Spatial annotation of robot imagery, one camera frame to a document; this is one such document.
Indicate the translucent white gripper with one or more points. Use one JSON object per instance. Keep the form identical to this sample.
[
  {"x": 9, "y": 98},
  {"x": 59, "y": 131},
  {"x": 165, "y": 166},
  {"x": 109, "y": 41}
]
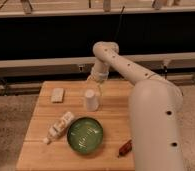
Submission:
[{"x": 92, "y": 83}]

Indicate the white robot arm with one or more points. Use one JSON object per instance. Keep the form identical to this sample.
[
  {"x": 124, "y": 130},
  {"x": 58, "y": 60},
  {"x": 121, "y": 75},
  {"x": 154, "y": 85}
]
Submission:
[{"x": 153, "y": 106}]

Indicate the white rectangular sponge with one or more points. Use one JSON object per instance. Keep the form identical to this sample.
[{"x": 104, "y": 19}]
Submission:
[{"x": 57, "y": 95}]

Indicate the green glass bowl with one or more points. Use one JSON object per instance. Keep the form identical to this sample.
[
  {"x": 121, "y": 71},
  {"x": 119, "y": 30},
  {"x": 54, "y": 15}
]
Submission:
[{"x": 85, "y": 135}]

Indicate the white plastic bottle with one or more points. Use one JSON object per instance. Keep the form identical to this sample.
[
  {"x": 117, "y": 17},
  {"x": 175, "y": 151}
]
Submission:
[{"x": 57, "y": 129}]

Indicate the red chili pepper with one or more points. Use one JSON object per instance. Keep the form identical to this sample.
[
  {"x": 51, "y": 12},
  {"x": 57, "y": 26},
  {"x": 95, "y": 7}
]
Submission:
[{"x": 127, "y": 147}]

